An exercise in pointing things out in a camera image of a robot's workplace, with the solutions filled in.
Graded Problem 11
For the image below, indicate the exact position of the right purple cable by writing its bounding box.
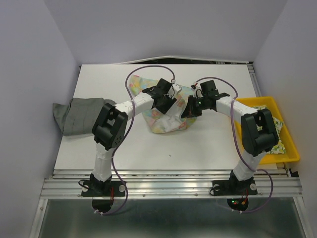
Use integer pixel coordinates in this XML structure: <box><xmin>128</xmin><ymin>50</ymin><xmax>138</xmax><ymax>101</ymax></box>
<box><xmin>190</xmin><ymin>77</ymin><xmax>274</xmax><ymax>214</ymax></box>

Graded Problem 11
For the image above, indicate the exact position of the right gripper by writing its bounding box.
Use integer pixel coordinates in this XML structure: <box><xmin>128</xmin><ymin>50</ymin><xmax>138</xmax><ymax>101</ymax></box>
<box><xmin>180</xmin><ymin>95</ymin><xmax>208</xmax><ymax>118</ymax></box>

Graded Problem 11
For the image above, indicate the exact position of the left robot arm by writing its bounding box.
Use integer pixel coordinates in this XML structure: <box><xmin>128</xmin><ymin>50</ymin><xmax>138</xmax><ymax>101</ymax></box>
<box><xmin>84</xmin><ymin>79</ymin><xmax>182</xmax><ymax>196</ymax></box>

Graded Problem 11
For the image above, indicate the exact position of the aluminium rail frame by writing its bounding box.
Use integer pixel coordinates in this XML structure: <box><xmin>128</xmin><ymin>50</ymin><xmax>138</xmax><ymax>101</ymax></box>
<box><xmin>30</xmin><ymin>168</ymin><xmax>314</xmax><ymax>238</ymax></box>

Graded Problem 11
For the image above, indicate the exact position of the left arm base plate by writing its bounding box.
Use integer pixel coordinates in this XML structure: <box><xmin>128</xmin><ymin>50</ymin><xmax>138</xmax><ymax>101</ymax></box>
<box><xmin>78</xmin><ymin>179</ymin><xmax>128</xmax><ymax>216</ymax></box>

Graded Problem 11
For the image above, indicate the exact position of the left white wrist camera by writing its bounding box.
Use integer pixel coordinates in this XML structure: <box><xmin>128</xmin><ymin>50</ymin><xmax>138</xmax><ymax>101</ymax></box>
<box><xmin>171</xmin><ymin>84</ymin><xmax>182</xmax><ymax>97</ymax></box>

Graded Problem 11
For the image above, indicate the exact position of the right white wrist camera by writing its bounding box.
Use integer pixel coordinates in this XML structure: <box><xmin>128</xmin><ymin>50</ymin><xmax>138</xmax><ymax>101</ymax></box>
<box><xmin>194</xmin><ymin>87</ymin><xmax>203</xmax><ymax>98</ymax></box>

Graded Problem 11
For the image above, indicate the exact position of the lemon print skirt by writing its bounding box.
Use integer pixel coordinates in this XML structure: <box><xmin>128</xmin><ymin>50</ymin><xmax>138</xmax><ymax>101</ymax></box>
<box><xmin>252</xmin><ymin>105</ymin><xmax>286</xmax><ymax>154</ymax></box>

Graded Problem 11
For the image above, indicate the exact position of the yellow plastic tray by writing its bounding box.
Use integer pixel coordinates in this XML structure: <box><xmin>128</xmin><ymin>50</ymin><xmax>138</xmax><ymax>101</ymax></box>
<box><xmin>237</xmin><ymin>97</ymin><xmax>300</xmax><ymax>164</ymax></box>

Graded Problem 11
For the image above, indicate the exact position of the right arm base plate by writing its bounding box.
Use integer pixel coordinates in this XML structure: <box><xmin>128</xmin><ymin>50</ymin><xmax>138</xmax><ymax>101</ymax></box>
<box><xmin>209</xmin><ymin>180</ymin><xmax>258</xmax><ymax>213</ymax></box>

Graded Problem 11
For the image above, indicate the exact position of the purple cable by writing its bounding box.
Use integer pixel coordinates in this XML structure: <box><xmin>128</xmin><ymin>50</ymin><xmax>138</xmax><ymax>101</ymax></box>
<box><xmin>190</xmin><ymin>77</ymin><xmax>274</xmax><ymax>214</ymax></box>
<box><xmin>94</xmin><ymin>65</ymin><xmax>177</xmax><ymax>216</ymax></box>

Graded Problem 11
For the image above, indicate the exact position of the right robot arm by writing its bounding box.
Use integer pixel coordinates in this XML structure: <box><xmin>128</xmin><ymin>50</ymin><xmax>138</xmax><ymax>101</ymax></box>
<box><xmin>181</xmin><ymin>77</ymin><xmax>279</xmax><ymax>196</ymax></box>

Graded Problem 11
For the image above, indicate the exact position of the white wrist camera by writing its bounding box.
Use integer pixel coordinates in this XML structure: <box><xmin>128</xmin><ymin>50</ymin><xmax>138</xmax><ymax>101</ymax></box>
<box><xmin>194</xmin><ymin>87</ymin><xmax>203</xmax><ymax>98</ymax></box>
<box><xmin>171</xmin><ymin>84</ymin><xmax>182</xmax><ymax>97</ymax></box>

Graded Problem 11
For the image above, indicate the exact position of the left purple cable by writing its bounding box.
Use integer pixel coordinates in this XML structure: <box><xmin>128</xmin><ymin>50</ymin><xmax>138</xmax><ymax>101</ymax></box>
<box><xmin>94</xmin><ymin>65</ymin><xmax>177</xmax><ymax>216</ymax></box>

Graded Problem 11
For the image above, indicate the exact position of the pastel floral skirt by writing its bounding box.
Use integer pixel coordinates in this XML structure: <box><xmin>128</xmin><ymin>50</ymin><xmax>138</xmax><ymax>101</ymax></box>
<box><xmin>128</xmin><ymin>75</ymin><xmax>197</xmax><ymax>133</ymax></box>

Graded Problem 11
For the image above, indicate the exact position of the folded grey skirt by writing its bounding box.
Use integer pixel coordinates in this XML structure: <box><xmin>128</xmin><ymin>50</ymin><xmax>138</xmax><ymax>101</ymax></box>
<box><xmin>53</xmin><ymin>98</ymin><xmax>115</xmax><ymax>136</ymax></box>

